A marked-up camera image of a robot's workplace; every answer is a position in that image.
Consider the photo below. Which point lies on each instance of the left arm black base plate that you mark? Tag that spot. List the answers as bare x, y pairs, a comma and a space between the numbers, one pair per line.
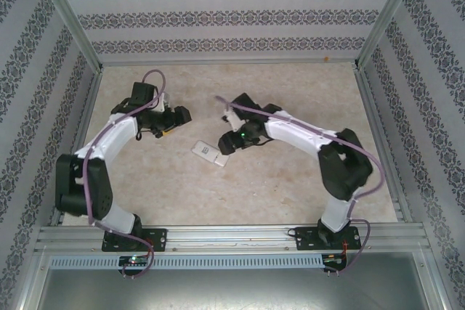
156, 239

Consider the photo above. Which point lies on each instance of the aluminium frame post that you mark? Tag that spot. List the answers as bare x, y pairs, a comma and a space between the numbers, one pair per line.
65, 8
29, 288
436, 273
390, 8

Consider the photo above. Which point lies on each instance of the white battery cover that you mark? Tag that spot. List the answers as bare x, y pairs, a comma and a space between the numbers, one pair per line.
221, 161

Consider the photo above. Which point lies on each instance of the white remote control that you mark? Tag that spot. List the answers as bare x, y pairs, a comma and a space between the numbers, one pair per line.
205, 151

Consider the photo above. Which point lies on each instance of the grey metal sheet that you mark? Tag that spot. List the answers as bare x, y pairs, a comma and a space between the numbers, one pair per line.
232, 288

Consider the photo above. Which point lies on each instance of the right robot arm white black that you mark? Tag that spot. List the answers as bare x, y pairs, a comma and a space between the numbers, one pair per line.
298, 135

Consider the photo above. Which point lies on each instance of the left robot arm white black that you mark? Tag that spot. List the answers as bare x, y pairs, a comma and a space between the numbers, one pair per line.
109, 135

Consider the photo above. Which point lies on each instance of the aluminium mounting rail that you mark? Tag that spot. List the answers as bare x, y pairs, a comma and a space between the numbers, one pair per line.
232, 239

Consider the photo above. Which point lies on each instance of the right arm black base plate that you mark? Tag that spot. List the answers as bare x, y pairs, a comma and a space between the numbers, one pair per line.
305, 239

